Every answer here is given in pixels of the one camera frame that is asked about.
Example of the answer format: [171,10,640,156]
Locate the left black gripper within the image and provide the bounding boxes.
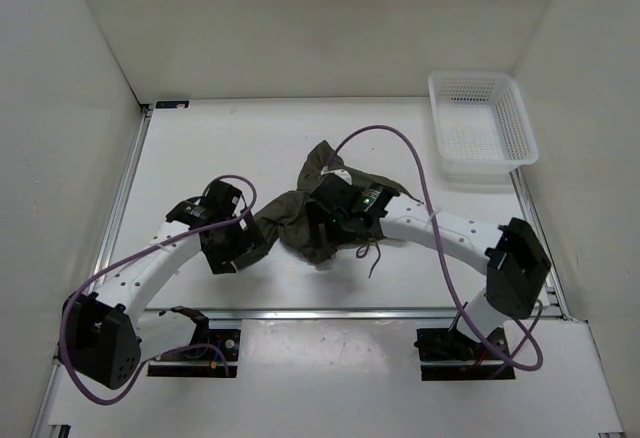
[203,207,267,274]

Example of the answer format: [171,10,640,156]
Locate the olive green shorts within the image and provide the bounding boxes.
[236,140,408,270]

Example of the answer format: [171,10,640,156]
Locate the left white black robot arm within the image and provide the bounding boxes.
[58,175,264,390]

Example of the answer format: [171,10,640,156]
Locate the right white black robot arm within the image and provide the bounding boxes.
[310,174,551,360]

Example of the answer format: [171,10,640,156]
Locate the small blue label sticker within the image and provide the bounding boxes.
[155,100,190,109]

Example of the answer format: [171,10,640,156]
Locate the white perforated plastic basket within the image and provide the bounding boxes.
[428,71,539,183]

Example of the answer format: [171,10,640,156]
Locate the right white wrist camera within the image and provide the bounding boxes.
[320,167,353,185]

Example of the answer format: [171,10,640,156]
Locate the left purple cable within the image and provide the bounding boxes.
[57,174,258,405]

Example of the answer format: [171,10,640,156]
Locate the purple cable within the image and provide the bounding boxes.
[333,125,545,373]
[57,174,258,405]

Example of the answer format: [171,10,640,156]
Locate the aluminium front rail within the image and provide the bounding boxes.
[139,306,569,324]

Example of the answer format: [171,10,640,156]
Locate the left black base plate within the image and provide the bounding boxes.
[147,321,241,379]

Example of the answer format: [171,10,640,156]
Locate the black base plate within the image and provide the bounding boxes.
[414,328,516,382]
[147,321,241,379]

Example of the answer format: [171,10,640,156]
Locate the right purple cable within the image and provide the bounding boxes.
[333,125,545,373]

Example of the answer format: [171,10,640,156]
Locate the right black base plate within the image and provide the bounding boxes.
[414,328,516,382]

